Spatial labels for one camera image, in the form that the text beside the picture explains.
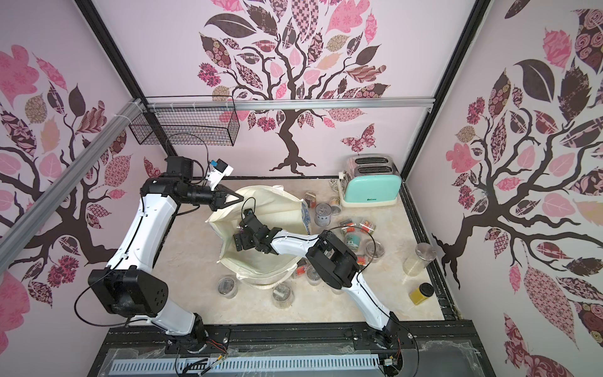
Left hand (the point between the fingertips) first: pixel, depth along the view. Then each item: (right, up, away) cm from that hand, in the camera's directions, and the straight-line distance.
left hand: (238, 202), depth 74 cm
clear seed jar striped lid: (+14, -32, +3) cm, 35 cm away
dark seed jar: (+24, +1, +30) cm, 38 cm away
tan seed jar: (+35, -2, +29) cm, 45 cm away
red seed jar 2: (+47, -11, +21) cm, 53 cm away
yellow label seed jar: (+60, -30, 0) cm, 67 cm away
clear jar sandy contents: (+62, -18, +3) cm, 65 cm away
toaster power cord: (+36, +8, +40) cm, 54 cm away
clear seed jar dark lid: (+24, -27, +7) cm, 37 cm away
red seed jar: (+39, -11, +23) cm, 47 cm away
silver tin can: (+29, -6, +23) cm, 37 cm away
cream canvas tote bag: (+10, -3, +19) cm, 22 cm away
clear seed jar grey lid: (-6, -30, +5) cm, 31 cm away
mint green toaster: (+50, +9, +23) cm, 55 cm away
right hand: (-3, -13, +20) cm, 24 cm away
